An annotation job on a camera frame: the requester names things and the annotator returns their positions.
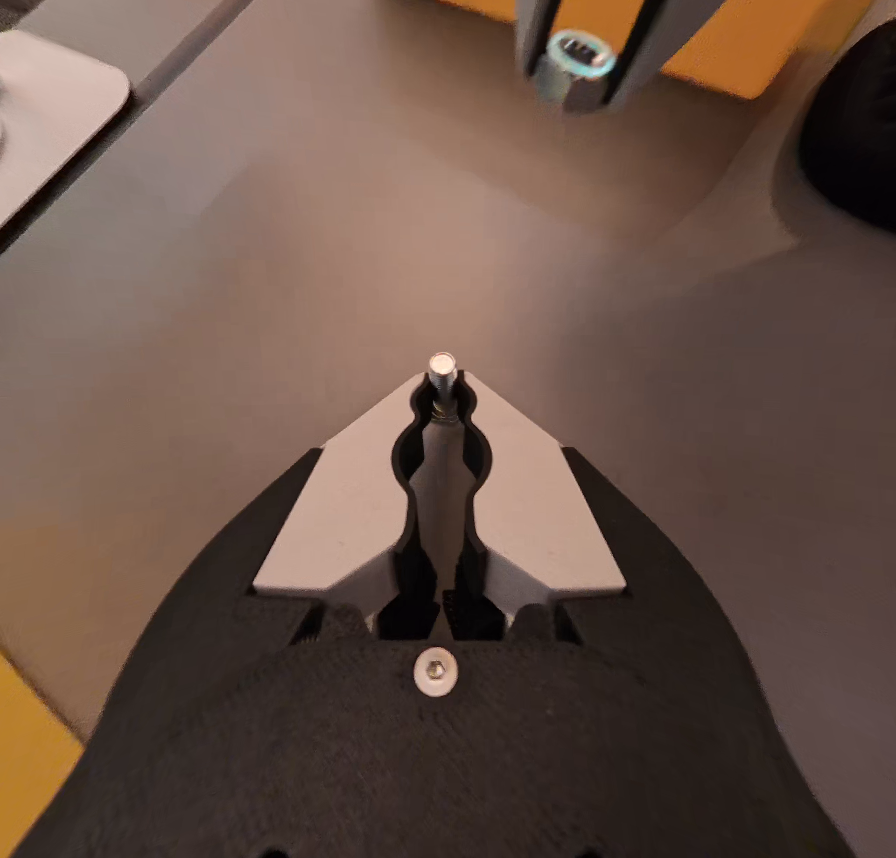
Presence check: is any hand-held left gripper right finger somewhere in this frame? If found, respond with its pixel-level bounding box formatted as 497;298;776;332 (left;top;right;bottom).
448;371;627;626

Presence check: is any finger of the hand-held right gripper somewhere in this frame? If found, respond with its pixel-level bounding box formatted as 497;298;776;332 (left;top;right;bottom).
606;0;757;109
515;0;576;99

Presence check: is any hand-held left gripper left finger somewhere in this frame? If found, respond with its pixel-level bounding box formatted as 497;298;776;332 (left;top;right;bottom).
252;371;441;626

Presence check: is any silver hex nut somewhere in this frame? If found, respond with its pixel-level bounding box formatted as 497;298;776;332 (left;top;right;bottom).
533;28;618;113

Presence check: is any silver metal bolt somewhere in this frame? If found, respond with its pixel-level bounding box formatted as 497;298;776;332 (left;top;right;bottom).
428;352;462;426

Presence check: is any yellow plastic tray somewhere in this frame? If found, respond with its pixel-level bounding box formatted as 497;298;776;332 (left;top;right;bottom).
370;0;896;100
0;651;86;858

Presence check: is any black textured dome object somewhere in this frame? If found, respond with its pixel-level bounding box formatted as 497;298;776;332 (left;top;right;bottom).
798;21;896;230

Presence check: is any white metal bracket plate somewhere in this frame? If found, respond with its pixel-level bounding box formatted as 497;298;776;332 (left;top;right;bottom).
0;28;132;232

